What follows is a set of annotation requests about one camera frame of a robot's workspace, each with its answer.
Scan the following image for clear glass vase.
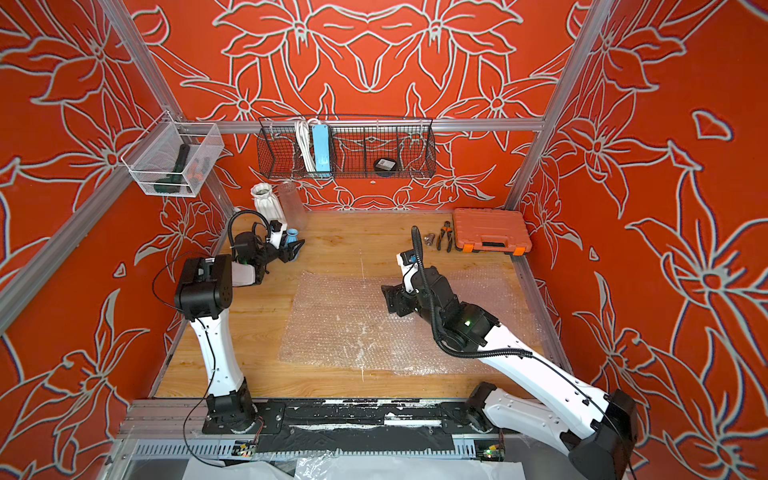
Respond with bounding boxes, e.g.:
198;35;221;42
277;181;308;231

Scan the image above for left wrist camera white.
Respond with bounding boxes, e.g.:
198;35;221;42
267;220;287;249

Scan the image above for aluminium left side bar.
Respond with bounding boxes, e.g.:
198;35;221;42
1;167;132;334

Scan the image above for light blue box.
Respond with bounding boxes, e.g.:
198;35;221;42
311;124;331;177

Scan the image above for orange tool case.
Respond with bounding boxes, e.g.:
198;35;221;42
453;208;532;256

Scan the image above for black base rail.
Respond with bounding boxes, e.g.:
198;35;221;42
202;398;503;459

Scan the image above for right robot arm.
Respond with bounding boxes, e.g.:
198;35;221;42
381;263;638;479

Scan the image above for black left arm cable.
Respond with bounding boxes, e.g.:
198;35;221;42
226;209;272;247

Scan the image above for aluminium horizontal back bar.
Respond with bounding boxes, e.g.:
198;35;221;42
179;117;544;135

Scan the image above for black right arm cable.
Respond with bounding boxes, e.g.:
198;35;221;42
410;225;535;361

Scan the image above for white cable bundle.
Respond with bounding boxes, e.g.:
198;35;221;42
293;118;318;175

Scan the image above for aluminium frame post left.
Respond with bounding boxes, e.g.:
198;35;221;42
100;1;235;219

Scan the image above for small black device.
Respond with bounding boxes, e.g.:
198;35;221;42
374;157;398;177

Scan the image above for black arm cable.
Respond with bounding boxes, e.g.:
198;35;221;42
226;209;272;247
410;225;535;361

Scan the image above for black wire basket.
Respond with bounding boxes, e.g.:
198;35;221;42
255;114;437;180

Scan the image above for aluminium frame post right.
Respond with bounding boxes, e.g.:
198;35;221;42
503;0;616;211

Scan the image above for bubble wrap sheet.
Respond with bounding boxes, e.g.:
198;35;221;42
279;272;449;375
446;267;544;354

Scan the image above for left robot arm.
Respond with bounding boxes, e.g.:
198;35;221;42
174;229;305;434

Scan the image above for aluminium frame post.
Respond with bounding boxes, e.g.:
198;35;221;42
100;1;235;219
503;0;616;211

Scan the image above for clear acrylic box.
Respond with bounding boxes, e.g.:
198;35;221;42
120;111;224;198

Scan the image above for orange handled pliers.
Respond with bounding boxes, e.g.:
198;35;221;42
435;221;454;252

